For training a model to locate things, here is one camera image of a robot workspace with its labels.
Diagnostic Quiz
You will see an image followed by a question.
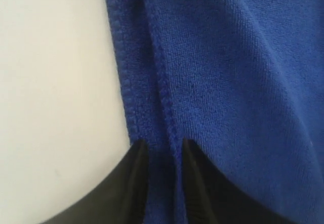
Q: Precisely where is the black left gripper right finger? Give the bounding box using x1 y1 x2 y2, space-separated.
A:
182 139 290 224

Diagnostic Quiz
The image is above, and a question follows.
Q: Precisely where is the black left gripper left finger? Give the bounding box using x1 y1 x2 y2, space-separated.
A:
45 140 149 224

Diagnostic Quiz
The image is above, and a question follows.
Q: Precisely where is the blue terry towel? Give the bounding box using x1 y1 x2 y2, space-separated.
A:
106 0 323 223

